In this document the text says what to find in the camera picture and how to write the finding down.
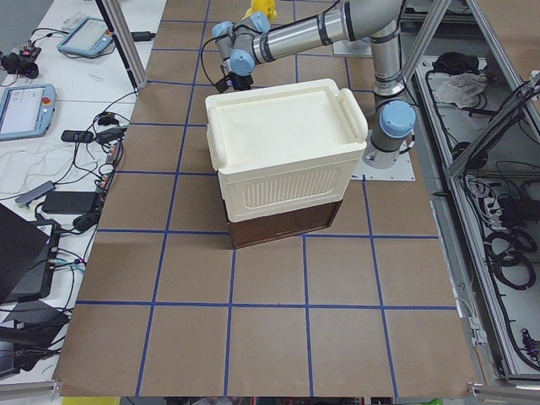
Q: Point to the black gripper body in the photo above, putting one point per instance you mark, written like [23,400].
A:
[241,81]

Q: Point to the dark brown wooden drawer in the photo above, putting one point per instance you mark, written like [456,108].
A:
[278,226]

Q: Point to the cream plastic storage box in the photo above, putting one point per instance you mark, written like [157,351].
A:
[284,148]

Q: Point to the yellow plush penguin toy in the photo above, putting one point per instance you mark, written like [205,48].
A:
[267,7]

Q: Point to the far blue teach pendant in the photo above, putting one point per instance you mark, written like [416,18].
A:
[89,39]

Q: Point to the blue teach pendant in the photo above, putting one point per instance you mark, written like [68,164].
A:
[26,111]
[89,39]

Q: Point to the black phone device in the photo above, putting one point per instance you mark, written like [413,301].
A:
[77,136]

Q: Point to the near blue teach pendant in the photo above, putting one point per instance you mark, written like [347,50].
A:
[26,111]

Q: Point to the black power adapter brick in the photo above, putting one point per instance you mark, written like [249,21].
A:
[68,202]

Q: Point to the grey usb hub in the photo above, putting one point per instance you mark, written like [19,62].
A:
[40,191]

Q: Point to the white crumpled cloth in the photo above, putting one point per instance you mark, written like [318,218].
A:
[462,90]

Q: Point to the black laptop computer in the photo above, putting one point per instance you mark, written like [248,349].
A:
[28,252]

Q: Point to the aluminium frame post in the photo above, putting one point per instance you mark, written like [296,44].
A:
[113,16]

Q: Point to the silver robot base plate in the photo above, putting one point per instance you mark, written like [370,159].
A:
[401,170]

